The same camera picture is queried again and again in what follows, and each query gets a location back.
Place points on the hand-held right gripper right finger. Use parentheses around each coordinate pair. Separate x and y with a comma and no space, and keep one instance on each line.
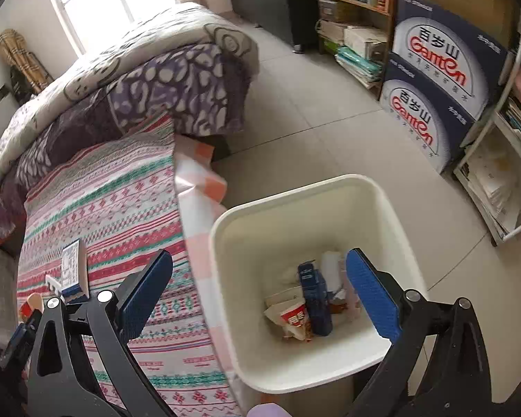
(371,293)

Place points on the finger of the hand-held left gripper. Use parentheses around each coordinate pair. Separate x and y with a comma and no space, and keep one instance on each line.
(21,341)

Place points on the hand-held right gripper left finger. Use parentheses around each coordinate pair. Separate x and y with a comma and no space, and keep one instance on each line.
(145,295)

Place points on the small peach plastic item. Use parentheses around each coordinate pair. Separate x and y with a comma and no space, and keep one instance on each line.
(31,306)

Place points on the dark blue carton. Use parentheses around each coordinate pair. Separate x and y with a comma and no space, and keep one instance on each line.
(314,299)

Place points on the beige red snack wrapper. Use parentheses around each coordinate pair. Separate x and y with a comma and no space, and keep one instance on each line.
(288,315)

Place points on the cream plastic waste bin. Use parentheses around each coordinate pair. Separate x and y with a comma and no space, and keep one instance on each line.
(286,208)

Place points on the white toothed plastic piece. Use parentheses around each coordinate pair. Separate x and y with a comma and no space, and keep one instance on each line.
(53,282)

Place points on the white blue printed box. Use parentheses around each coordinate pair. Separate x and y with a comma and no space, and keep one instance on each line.
(74,269)

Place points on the striped patterned tablecloth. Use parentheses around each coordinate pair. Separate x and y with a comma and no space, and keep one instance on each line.
(113,208)

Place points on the pink checkered table cover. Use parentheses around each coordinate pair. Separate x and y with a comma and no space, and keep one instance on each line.
(199,182)

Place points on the pile of white papers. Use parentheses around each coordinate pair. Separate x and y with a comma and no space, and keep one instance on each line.
(495,186)

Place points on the blue water carton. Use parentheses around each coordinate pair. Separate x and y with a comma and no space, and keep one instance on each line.
(447,56)
(421,121)

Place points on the white shelf unit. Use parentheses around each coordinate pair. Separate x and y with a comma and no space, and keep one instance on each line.
(490,139)

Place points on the purple patterned bedsheet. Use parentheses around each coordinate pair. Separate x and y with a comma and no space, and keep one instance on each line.
(169,91)

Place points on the stack of books on floor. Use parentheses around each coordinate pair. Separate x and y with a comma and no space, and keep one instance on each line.
(358,67)

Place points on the white cartoon print quilt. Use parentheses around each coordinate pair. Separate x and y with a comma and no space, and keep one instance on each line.
(113,61)

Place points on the black bag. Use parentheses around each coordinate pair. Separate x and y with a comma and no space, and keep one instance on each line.
(21,87)

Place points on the small cardboard boxes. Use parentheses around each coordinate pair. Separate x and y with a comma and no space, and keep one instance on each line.
(360,34)

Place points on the yellow plaid cloth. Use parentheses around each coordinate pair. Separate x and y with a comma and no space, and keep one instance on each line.
(26,61)

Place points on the wooden bookshelf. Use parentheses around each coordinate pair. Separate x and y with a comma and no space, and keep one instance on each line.
(386,30)

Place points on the black storage bench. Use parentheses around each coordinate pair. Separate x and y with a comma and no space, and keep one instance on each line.
(278,13)

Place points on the window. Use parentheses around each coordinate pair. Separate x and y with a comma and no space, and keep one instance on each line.
(113,0)

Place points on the brown cardboard box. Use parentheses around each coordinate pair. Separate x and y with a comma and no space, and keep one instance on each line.
(482,4)

